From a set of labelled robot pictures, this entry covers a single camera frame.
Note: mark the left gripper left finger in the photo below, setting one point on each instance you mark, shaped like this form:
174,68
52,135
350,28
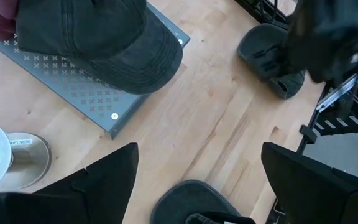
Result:
110,186

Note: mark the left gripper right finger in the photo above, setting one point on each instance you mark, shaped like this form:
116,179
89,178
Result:
306,193

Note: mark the dark grey baseball cap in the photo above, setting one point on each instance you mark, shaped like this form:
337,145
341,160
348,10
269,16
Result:
191,202
104,37
259,40

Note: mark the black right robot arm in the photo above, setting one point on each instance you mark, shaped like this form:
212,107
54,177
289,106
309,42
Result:
337,12

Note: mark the grey perforated metal shelf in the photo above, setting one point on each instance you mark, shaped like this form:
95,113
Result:
82,93

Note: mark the silver aluminium bracket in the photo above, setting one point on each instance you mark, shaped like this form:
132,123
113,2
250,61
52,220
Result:
340,91

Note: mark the black aluminium station frame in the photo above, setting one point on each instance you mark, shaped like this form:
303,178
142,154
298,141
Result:
306,133

